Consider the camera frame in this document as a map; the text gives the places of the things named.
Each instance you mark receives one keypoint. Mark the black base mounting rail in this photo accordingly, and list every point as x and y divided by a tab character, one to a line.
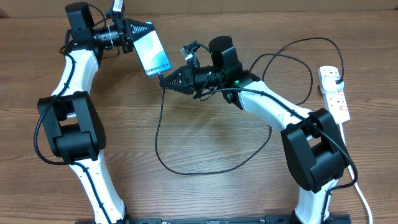
214	220

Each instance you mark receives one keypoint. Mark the white charger plug adapter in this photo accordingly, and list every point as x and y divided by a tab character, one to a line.
329	85

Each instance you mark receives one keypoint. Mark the white power strip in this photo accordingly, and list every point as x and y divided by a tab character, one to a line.
335	102

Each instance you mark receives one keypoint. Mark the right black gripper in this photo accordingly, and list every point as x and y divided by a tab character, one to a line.
188	73

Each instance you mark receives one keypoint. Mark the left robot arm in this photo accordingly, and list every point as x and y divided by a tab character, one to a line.
69	131

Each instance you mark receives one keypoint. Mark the Samsung Galaxy smartphone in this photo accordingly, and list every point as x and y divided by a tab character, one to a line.
152	55

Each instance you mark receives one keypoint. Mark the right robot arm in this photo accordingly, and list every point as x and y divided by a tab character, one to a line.
315	152

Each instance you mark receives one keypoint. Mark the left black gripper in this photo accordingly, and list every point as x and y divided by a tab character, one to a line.
126	28

